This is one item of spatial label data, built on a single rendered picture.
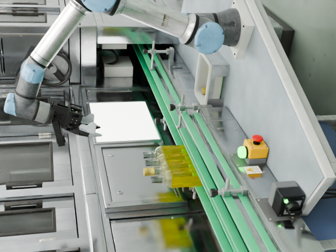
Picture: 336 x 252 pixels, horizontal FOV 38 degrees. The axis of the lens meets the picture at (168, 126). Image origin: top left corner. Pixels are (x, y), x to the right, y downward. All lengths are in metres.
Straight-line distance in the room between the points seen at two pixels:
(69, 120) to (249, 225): 0.75
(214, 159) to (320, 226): 0.46
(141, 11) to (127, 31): 1.14
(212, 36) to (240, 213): 0.63
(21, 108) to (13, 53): 1.12
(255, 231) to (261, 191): 0.18
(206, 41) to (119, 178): 0.73
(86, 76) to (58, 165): 0.80
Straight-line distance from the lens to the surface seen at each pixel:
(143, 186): 2.09
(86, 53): 2.87
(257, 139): 1.78
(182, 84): 2.55
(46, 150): 2.40
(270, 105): 1.78
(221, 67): 2.14
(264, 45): 1.83
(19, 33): 2.84
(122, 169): 2.18
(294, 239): 1.54
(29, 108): 1.79
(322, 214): 1.70
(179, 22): 1.75
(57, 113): 1.83
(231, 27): 1.95
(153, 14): 1.73
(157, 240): 1.90
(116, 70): 3.06
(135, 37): 2.87
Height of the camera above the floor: 1.52
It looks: 14 degrees down
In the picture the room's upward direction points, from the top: 92 degrees counter-clockwise
